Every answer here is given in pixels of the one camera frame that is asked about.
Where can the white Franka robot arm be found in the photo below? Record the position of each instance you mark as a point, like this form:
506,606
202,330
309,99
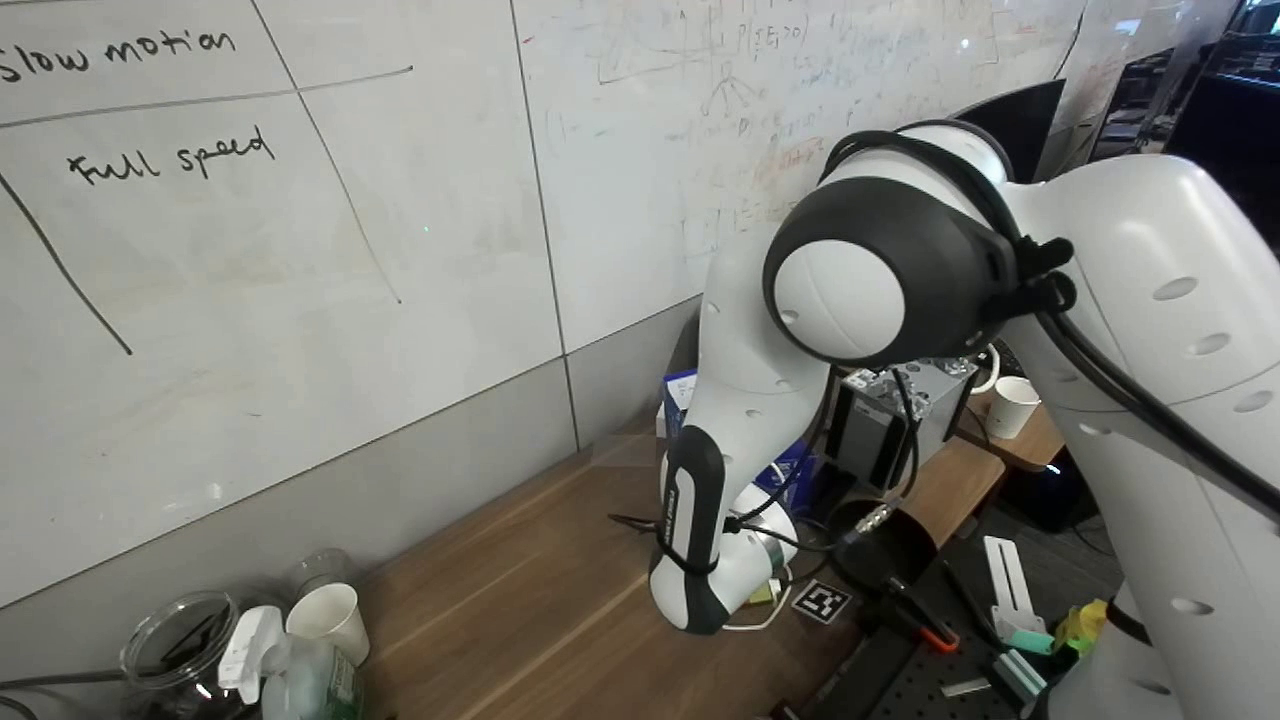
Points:
1172,335

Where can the blue cardboard box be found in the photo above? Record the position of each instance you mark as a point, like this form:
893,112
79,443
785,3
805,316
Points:
801,473

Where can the silver metal toaster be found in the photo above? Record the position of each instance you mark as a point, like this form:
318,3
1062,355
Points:
935,393

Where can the black white fiducial tag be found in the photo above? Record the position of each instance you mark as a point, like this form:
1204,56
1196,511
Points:
820,603

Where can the white paper cup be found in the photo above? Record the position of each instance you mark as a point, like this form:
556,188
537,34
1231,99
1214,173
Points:
1014,406
328,621

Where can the white whiteboard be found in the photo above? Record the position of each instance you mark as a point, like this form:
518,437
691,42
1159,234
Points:
265,335

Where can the clear plastic cup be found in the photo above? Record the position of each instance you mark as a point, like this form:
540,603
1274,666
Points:
322,567

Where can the black computer under desk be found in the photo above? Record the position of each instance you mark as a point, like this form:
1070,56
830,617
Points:
1033,496

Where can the white plastic strip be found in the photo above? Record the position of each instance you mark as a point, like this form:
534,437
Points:
1008,574

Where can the black computer monitor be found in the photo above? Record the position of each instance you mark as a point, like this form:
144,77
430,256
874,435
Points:
1020,124

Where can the teal plastic object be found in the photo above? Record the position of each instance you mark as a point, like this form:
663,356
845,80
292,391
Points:
1024,675

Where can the yellow green toy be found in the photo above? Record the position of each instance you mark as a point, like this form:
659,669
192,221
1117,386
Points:
1085,621

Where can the clear glass jar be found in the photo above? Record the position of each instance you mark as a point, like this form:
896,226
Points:
175,642

